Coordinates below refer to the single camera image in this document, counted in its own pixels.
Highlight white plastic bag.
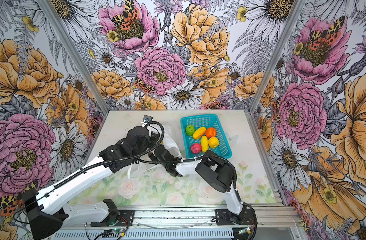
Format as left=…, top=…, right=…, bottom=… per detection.
left=127, top=124, right=183, bottom=179

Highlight pink red toy fruit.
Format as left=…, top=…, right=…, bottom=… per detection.
left=191, top=143, right=203, bottom=155

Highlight green toy apple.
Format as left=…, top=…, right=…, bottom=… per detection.
left=185, top=125, right=196, bottom=136

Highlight yellow orange toy mango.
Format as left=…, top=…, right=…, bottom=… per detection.
left=192, top=127, right=207, bottom=140

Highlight teal plastic basket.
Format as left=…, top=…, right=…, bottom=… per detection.
left=180, top=114, right=232, bottom=159

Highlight yellow toy pepper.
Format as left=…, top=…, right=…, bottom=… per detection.
left=208, top=137, right=220, bottom=149

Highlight orange toy fruit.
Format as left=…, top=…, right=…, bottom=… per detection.
left=205, top=128, right=217, bottom=139

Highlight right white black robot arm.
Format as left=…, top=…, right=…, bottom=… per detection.
left=148, top=145, right=244, bottom=225

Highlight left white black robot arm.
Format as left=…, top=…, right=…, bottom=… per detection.
left=22, top=121, right=165, bottom=240

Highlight white vented grille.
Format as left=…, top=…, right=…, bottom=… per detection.
left=48, top=228, right=234, bottom=240

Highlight green circuit board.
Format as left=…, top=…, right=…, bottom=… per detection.
left=102, top=228, right=128, bottom=239

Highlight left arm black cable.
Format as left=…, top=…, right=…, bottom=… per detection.
left=13, top=120, right=166, bottom=226

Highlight aluminium front rail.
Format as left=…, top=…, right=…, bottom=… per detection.
left=49, top=202, right=301, bottom=231

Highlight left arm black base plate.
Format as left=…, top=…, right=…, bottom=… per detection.
left=90, top=210, right=135, bottom=227

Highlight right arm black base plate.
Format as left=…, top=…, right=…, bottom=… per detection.
left=212, top=209, right=257, bottom=226

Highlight left aluminium corner post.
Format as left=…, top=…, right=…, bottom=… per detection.
left=38, top=1, right=110, bottom=116

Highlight aluminium corner post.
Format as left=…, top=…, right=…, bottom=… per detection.
left=248, top=0, right=307, bottom=114
left=38, top=1, right=110, bottom=116

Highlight right aluminium corner post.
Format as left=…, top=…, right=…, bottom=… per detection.
left=248, top=0, right=307, bottom=114

